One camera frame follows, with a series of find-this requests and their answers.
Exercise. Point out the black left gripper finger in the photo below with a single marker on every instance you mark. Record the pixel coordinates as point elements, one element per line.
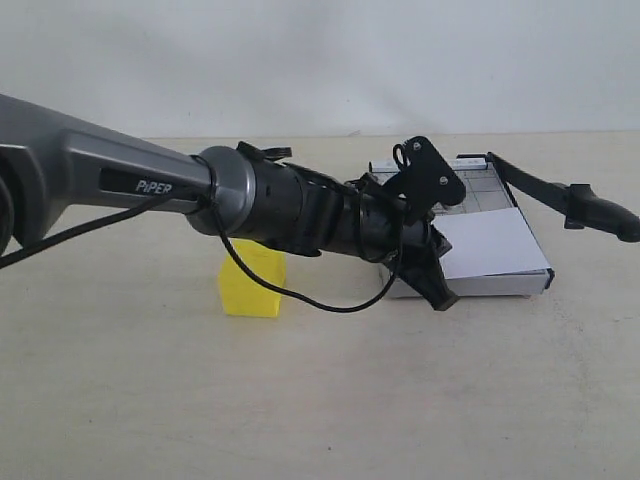
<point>428,281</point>

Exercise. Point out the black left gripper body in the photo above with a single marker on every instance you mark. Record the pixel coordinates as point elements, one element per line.
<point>409,254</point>

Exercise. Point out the white paper sheet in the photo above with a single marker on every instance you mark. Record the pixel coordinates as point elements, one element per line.
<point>489,243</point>

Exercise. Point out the yellow foam cube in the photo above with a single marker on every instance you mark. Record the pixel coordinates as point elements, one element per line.
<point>241,296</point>

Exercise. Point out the black cutter blade arm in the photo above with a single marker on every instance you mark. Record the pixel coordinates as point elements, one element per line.
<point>581,207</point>

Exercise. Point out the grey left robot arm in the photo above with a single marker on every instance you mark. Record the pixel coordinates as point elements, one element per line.
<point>62,177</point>

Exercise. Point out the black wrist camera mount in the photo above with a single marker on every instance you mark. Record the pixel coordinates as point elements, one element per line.
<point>424,179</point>

